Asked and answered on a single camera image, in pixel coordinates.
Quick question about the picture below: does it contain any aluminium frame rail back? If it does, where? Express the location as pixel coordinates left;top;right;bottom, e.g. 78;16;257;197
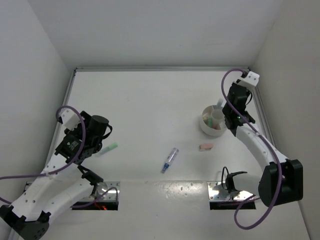
74;66;250;73

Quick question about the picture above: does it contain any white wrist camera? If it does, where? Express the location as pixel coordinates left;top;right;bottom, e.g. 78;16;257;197
59;108;81;131
236;71;260;92

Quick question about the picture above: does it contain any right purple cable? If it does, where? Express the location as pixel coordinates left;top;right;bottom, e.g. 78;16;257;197
221;68;285;230

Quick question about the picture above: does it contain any white round divided container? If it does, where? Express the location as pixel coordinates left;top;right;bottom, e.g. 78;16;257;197
200;105;227;137

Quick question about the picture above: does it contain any metal base plate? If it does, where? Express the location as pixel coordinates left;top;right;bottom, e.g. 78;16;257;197
95;181;121;202
207;181;252;203

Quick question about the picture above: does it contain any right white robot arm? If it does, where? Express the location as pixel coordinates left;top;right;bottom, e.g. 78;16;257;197
222;82;304;207

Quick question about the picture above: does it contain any pink eraser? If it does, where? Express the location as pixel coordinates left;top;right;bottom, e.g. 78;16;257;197
199;143;214;151

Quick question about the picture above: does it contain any blue highlighter pen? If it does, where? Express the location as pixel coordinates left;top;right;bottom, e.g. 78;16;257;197
216;98;224;109

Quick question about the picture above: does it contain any aluminium frame rail right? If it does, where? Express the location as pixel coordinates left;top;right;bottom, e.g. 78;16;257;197
252;85;276;147

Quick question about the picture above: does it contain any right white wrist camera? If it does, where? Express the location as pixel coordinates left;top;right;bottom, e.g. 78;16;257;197
236;71;260;92

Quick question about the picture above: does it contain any pink highlighter pen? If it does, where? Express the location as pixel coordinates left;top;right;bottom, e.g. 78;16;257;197
206;118;213;128

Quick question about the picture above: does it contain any clear glue stick blue cap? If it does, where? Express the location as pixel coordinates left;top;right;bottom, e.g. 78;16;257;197
161;148;179;174

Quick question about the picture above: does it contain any aluminium frame rail left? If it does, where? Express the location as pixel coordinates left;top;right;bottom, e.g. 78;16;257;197
44;68;78;181

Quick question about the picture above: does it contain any green highlighter pen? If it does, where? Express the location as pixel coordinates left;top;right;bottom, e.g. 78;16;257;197
95;142;118;157

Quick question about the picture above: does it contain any aluminium frame rail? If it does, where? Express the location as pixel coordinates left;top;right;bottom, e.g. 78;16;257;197
74;66;250;73
44;68;78;181
252;85;276;147

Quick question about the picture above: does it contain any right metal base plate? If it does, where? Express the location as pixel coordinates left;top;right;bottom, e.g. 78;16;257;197
207;181;252;203

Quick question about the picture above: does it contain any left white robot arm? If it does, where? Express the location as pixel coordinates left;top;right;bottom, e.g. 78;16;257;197
0;110;111;240

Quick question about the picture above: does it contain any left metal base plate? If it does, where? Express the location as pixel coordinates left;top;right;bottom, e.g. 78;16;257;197
95;181;121;202

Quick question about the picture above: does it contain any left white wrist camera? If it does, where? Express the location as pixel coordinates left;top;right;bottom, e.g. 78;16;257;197
59;108;81;131

